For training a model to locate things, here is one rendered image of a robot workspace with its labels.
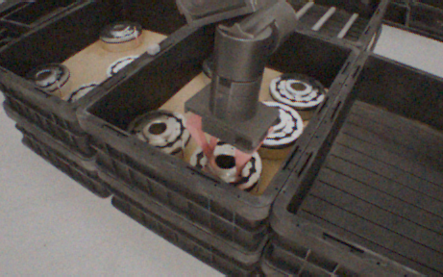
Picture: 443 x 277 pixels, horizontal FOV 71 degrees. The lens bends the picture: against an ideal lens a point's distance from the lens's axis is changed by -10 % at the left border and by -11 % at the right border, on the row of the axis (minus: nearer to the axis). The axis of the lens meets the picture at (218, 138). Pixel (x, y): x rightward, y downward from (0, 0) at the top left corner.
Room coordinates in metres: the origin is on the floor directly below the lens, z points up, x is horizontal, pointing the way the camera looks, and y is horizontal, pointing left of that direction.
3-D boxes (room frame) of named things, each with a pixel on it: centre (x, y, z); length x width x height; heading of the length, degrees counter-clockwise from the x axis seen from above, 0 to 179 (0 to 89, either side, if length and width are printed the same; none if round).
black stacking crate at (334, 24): (0.78, -0.24, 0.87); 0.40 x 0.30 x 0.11; 148
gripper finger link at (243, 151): (0.31, -0.02, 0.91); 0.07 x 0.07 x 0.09; 57
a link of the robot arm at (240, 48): (0.33, -0.03, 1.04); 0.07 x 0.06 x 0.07; 150
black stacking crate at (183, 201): (0.44, -0.03, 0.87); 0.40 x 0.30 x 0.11; 148
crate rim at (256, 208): (0.44, -0.03, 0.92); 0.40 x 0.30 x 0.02; 148
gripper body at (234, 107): (0.32, -0.02, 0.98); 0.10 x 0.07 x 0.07; 57
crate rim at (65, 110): (0.60, 0.23, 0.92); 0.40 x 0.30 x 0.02; 148
